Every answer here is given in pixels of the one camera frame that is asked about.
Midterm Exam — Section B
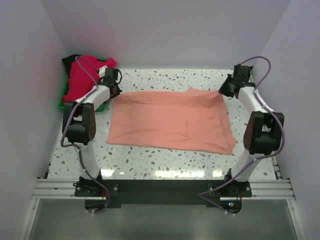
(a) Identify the salmon pink t-shirt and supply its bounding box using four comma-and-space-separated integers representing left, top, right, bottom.
107, 88, 236, 155

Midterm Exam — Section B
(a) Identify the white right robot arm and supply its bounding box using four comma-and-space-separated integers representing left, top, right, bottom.
218, 64, 285, 197

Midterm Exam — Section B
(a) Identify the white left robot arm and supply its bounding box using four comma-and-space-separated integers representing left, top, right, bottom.
60, 66, 123, 196

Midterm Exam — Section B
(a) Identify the magenta t-shirt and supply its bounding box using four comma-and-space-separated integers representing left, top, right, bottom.
63, 55, 117, 103

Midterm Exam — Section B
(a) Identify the black t-shirt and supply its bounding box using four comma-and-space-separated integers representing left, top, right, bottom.
61, 54, 81, 76

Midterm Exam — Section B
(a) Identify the green plastic bin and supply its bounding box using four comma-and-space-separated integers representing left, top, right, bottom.
57, 57, 108, 113

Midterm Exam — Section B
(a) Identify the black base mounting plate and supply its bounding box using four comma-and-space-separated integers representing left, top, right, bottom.
73, 178, 253, 213

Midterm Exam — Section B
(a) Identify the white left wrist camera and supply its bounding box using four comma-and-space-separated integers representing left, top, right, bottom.
98, 65, 108, 78

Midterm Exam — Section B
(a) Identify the aluminium frame rail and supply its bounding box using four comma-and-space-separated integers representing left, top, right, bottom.
31, 179, 295, 200

